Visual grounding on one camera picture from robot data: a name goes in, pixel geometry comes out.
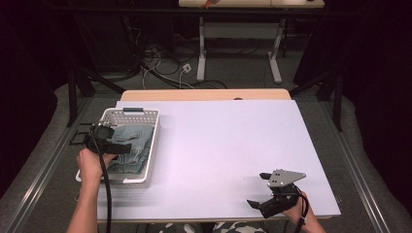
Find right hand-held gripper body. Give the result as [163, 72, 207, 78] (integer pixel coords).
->
[257, 168, 307, 219]

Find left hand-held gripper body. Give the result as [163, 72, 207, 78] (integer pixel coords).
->
[83, 119, 115, 154]

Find blue denim shorts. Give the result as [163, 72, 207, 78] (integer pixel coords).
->
[106, 124, 155, 176]

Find white perforated plastic basket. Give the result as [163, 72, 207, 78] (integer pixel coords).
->
[75, 107, 161, 188]

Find person's right hand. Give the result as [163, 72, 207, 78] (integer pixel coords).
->
[282, 191, 313, 225]

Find person's left hand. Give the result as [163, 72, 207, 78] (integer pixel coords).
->
[76, 147, 119, 187]

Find person's camouflage trousers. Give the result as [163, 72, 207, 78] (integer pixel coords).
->
[145, 220, 267, 233]

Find white table mat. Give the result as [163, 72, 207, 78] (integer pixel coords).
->
[95, 99, 342, 223]

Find black metal stand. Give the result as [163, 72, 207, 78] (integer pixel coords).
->
[289, 69, 345, 133]
[65, 61, 126, 128]

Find wooden table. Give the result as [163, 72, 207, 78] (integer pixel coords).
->
[79, 88, 338, 225]

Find white-legged background desk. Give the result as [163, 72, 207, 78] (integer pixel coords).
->
[178, 0, 326, 85]

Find orange object on desk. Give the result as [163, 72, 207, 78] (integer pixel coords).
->
[201, 0, 222, 10]

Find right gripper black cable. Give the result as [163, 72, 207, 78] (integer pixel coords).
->
[284, 185, 311, 233]

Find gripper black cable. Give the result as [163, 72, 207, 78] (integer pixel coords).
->
[284, 185, 311, 233]
[88, 126, 114, 233]

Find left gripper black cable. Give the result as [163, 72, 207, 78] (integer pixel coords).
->
[88, 126, 114, 233]

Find aluminium floor rail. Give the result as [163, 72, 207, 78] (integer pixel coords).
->
[319, 96, 395, 233]
[1, 96, 95, 233]

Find white floor cable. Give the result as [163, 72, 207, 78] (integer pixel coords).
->
[141, 51, 196, 90]

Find black floor cable bundle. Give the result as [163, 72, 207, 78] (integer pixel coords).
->
[127, 18, 228, 90]

